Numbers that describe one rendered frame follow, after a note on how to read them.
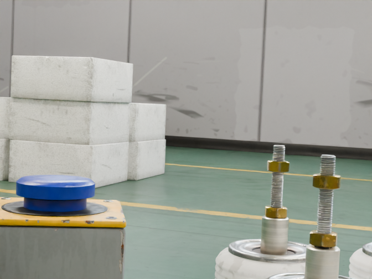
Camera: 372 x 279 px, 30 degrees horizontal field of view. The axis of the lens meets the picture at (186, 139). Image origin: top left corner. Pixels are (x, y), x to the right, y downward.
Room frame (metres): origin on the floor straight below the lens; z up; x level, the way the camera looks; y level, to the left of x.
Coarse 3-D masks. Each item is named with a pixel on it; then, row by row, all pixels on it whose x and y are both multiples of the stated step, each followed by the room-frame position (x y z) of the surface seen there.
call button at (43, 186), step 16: (32, 176) 0.36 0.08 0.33; (48, 176) 0.36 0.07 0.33; (64, 176) 0.37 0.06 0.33; (16, 192) 0.35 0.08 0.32; (32, 192) 0.34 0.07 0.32; (48, 192) 0.34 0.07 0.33; (64, 192) 0.34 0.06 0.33; (80, 192) 0.34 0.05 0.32; (32, 208) 0.34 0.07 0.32; (48, 208) 0.34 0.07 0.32; (64, 208) 0.34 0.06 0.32; (80, 208) 0.35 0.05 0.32
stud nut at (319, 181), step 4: (316, 176) 0.45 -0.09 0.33; (320, 176) 0.45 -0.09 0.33; (324, 176) 0.45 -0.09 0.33; (328, 176) 0.45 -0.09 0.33; (332, 176) 0.45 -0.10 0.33; (336, 176) 0.45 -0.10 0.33; (340, 176) 0.46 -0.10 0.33; (316, 180) 0.45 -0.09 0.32; (320, 180) 0.45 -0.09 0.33; (324, 180) 0.45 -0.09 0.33; (328, 180) 0.45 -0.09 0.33; (332, 180) 0.45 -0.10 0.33; (336, 180) 0.45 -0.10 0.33; (316, 184) 0.45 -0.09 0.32; (320, 184) 0.45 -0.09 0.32; (324, 184) 0.45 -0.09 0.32; (328, 184) 0.45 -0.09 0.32; (332, 184) 0.45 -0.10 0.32; (336, 184) 0.45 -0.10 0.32; (324, 188) 0.45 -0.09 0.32; (328, 188) 0.45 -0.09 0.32; (332, 188) 0.45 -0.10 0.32; (336, 188) 0.45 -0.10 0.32
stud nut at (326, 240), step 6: (312, 234) 0.45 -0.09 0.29; (318, 234) 0.45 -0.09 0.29; (324, 234) 0.45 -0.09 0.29; (330, 234) 0.45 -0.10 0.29; (336, 234) 0.45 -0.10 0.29; (312, 240) 0.45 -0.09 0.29; (318, 240) 0.45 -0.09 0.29; (324, 240) 0.45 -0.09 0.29; (330, 240) 0.45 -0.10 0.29; (336, 240) 0.45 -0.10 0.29; (324, 246) 0.45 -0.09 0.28; (330, 246) 0.45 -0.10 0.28
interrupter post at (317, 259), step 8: (312, 248) 0.45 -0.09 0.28; (320, 248) 0.45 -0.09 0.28; (336, 248) 0.45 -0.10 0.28; (312, 256) 0.45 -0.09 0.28; (320, 256) 0.44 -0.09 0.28; (328, 256) 0.44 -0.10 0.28; (336, 256) 0.45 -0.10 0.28; (312, 264) 0.45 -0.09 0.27; (320, 264) 0.44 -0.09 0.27; (328, 264) 0.44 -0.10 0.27; (336, 264) 0.45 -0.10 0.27; (304, 272) 0.46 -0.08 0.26; (312, 272) 0.45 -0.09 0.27; (320, 272) 0.44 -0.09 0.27; (328, 272) 0.44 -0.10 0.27; (336, 272) 0.45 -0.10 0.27
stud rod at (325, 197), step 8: (328, 160) 0.45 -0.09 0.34; (320, 168) 0.45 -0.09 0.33; (328, 168) 0.45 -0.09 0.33; (320, 192) 0.45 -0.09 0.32; (328, 192) 0.45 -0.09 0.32; (320, 200) 0.45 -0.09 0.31; (328, 200) 0.45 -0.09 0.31; (320, 208) 0.45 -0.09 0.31; (328, 208) 0.45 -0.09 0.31; (320, 216) 0.45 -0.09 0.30; (328, 216) 0.45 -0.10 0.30; (320, 224) 0.45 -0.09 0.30; (328, 224) 0.45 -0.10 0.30; (320, 232) 0.45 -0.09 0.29; (328, 232) 0.45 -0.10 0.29; (328, 248) 0.45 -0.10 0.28
